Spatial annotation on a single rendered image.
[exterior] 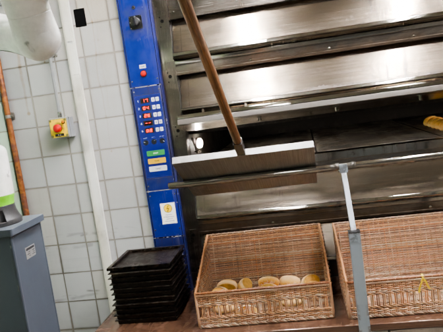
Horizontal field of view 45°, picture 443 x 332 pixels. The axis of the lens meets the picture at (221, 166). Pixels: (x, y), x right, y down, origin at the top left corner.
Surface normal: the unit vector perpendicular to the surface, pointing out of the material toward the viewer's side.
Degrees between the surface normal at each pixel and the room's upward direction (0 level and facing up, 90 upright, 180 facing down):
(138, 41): 90
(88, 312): 90
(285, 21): 70
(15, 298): 90
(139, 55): 90
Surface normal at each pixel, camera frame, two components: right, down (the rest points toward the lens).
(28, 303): 0.98, -0.12
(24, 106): -0.15, 0.14
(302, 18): -0.18, -0.21
